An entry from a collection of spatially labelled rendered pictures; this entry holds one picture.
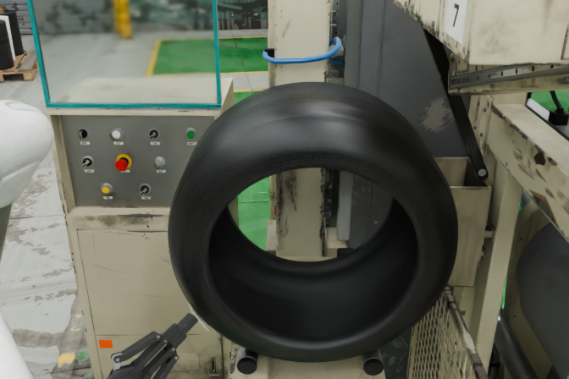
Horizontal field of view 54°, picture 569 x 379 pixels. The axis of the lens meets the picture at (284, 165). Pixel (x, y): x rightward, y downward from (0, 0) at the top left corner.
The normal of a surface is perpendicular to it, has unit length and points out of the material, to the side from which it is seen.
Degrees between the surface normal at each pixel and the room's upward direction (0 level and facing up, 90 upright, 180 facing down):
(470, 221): 90
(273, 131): 45
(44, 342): 0
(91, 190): 90
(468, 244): 90
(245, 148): 49
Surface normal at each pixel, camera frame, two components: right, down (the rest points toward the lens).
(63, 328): 0.00, -0.91
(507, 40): -0.01, 0.40
